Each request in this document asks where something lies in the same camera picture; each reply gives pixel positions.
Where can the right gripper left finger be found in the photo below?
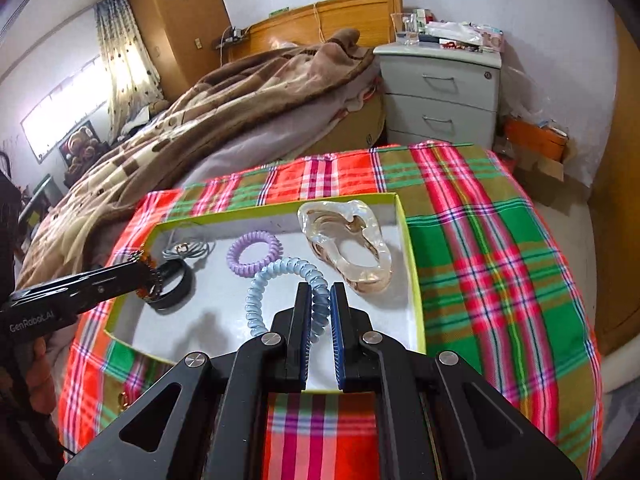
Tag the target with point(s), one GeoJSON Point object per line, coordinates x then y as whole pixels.
{"type": "Point", "coordinates": [293, 324]}

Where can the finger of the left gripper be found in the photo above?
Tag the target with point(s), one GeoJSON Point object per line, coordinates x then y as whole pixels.
{"type": "Point", "coordinates": [139, 274]}

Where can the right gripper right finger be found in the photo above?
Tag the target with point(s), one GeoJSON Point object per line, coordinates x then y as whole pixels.
{"type": "Point", "coordinates": [353, 369]}

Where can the dark beaded hair scrunchie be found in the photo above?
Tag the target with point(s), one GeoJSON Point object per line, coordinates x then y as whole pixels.
{"type": "Point", "coordinates": [151, 283]}

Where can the person's left hand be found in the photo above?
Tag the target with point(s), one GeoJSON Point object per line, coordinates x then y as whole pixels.
{"type": "Point", "coordinates": [39, 380]}

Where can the black wristband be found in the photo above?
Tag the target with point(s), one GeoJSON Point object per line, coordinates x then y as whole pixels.
{"type": "Point", "coordinates": [174, 284]}

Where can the white tray yellow rim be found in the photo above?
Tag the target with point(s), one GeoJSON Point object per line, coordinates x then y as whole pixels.
{"type": "Point", "coordinates": [212, 316]}

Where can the clear beige hair claw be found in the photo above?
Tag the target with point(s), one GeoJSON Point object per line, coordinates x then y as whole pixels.
{"type": "Point", "coordinates": [348, 237]}

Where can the teddy bear picture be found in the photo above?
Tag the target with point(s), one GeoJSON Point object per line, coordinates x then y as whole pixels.
{"type": "Point", "coordinates": [81, 149]}

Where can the patterned window curtain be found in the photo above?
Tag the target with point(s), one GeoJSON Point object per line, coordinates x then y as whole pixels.
{"type": "Point", "coordinates": [134, 79]}

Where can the brown paw print blanket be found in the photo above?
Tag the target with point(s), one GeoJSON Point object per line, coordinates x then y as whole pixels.
{"type": "Point", "coordinates": [217, 109]}

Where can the grey two-drawer nightstand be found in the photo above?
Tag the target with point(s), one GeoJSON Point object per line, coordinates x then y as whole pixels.
{"type": "Point", "coordinates": [435, 93]}

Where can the orange cardboard box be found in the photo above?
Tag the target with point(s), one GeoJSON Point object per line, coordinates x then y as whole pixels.
{"type": "Point", "coordinates": [537, 149]}

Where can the tall wooden wardrobe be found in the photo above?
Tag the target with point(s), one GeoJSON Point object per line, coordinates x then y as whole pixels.
{"type": "Point", "coordinates": [180, 36]}

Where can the wooden door right side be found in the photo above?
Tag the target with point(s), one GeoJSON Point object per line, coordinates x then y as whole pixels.
{"type": "Point", "coordinates": [614, 207]}

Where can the clutter on nightstand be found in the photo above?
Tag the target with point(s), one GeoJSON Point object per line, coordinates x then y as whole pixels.
{"type": "Point", "coordinates": [421, 27]}

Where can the wooden headboard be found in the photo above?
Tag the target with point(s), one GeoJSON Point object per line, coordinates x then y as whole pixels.
{"type": "Point", "coordinates": [316, 23]}

